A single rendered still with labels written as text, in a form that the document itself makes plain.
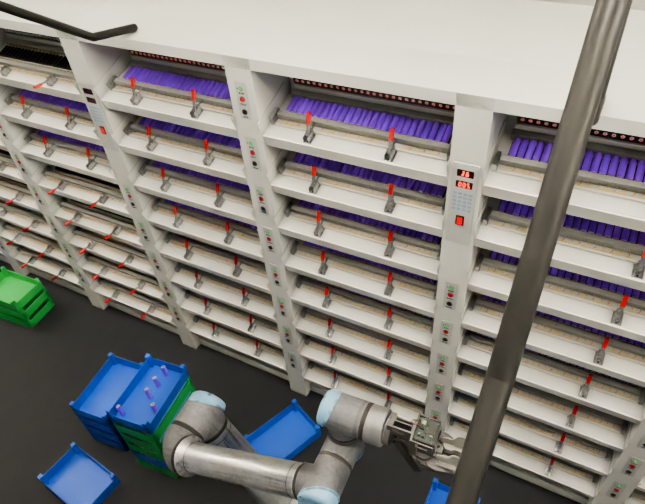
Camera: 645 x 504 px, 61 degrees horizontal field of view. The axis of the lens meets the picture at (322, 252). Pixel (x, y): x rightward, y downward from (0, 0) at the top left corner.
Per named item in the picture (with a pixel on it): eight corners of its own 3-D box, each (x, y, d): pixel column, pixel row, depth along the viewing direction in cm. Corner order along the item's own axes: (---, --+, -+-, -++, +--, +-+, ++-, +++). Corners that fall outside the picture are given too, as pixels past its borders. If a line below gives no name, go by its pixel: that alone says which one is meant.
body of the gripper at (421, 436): (435, 451, 117) (381, 432, 121) (433, 469, 123) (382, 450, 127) (445, 421, 122) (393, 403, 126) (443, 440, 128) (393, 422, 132)
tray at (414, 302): (435, 318, 193) (433, 307, 185) (287, 270, 216) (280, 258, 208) (453, 270, 200) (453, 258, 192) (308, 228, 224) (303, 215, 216)
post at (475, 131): (441, 453, 249) (495, 98, 129) (421, 445, 253) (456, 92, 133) (455, 417, 261) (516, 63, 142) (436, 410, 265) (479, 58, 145)
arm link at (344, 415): (331, 401, 140) (327, 378, 133) (377, 417, 136) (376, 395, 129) (315, 432, 134) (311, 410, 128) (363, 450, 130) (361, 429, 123)
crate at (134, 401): (151, 435, 222) (145, 425, 217) (111, 420, 229) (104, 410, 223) (189, 375, 242) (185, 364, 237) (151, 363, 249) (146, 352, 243)
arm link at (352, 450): (320, 465, 141) (315, 441, 133) (338, 427, 148) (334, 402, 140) (354, 479, 138) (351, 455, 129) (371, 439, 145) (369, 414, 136)
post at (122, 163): (196, 349, 303) (74, 30, 183) (182, 343, 307) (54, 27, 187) (217, 323, 315) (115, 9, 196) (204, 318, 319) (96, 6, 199)
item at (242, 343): (289, 373, 272) (281, 364, 260) (192, 333, 295) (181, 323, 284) (306, 337, 280) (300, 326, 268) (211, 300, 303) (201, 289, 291)
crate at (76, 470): (120, 482, 251) (115, 474, 245) (85, 521, 239) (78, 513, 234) (79, 449, 264) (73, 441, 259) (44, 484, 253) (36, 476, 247)
